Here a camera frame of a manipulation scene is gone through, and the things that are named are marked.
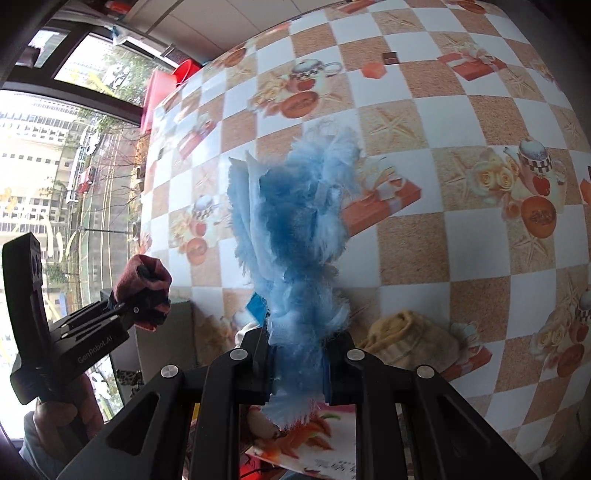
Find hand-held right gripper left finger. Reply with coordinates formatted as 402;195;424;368
55;328;279;480

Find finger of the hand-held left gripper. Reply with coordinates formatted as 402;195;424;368
121;298;171;329

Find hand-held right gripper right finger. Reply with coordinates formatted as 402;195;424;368
323;332;541;480

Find grey storage box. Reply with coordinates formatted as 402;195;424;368
134;298;199;370

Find pink knit socks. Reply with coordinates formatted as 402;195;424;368
113;254;172;333

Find leopard print scrunchie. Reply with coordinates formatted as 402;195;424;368
115;369;144;402

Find beige towel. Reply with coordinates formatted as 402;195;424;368
358;310;467;384

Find light blue fluffy duster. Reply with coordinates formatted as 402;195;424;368
227;117;365;430

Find person's left forearm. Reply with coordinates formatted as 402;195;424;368
18;411;65;480

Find person's left hand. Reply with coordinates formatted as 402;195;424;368
22;369;106;467

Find checkered printed tablecloth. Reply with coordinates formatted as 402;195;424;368
139;0;591;480

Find pink plastic basin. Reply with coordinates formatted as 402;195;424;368
139;69;178;132

